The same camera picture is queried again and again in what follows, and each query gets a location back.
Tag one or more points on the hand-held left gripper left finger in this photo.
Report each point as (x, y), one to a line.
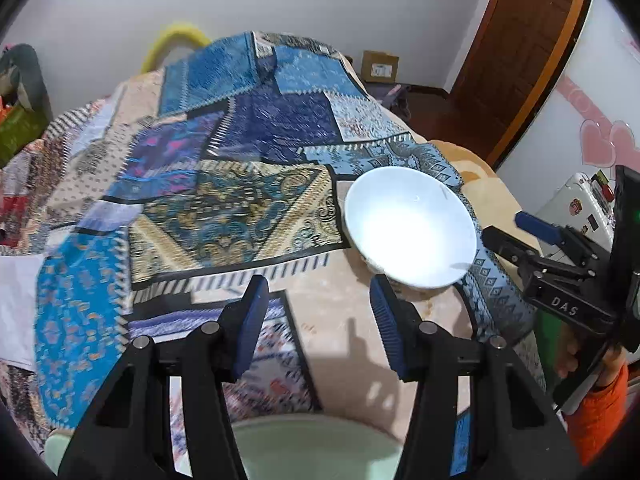
(250, 325)

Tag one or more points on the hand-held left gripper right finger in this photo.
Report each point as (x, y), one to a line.
(387, 330)

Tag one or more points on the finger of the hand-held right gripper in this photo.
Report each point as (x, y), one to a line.
(505, 245)
(537, 224)

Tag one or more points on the white bowl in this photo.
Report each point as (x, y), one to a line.
(410, 225)

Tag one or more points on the green plate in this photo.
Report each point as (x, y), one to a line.
(310, 447)

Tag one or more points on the person's right forearm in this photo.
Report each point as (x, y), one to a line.
(600, 415)

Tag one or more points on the person's right hand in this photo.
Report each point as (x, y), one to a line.
(567, 355)

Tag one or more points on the white stickered appliance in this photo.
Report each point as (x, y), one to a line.
(575, 205)

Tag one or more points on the patchwork tablecloth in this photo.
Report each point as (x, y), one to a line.
(225, 210)

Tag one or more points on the white refrigerator with pink hearts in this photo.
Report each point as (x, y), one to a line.
(575, 110)

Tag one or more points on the wooden door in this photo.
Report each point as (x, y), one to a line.
(520, 50)

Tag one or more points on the cardboard box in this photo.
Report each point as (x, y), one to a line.
(380, 66)

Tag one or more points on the white folded cloth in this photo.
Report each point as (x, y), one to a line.
(15, 305)

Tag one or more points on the yellow hoop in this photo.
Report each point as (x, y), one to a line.
(167, 37)

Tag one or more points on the green box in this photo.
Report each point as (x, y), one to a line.
(15, 132)

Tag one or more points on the grey plush toy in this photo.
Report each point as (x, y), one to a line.
(25, 72)

